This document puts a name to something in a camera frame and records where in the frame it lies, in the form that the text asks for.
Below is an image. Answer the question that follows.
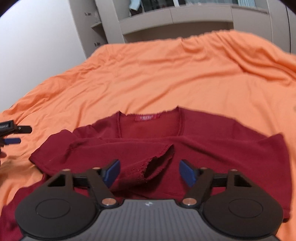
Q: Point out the grey wardrobe cabinet unit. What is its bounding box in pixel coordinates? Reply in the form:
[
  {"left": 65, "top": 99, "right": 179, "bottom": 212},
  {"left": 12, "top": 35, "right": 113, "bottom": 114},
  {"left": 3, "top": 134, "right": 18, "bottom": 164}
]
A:
[{"left": 69, "top": 1, "right": 295, "bottom": 57}]

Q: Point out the dark red knit sweater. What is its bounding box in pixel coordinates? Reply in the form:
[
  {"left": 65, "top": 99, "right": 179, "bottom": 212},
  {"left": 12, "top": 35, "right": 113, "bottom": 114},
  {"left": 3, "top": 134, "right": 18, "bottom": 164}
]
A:
[{"left": 0, "top": 105, "right": 293, "bottom": 241}]

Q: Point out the hanging light blue shirt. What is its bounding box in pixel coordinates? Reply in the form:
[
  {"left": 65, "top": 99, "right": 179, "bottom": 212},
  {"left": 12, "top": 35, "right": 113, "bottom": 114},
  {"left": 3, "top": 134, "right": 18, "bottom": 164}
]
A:
[{"left": 129, "top": 0, "right": 142, "bottom": 11}]

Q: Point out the blue striped curtain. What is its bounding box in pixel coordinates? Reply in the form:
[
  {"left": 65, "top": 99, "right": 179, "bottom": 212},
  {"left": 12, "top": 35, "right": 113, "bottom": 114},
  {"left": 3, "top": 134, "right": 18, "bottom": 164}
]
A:
[{"left": 238, "top": 0, "right": 256, "bottom": 8}]

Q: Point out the orange bed duvet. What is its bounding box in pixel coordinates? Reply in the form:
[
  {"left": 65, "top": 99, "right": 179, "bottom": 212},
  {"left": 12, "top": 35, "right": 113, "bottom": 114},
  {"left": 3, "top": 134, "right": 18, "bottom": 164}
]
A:
[{"left": 1, "top": 31, "right": 295, "bottom": 240}]

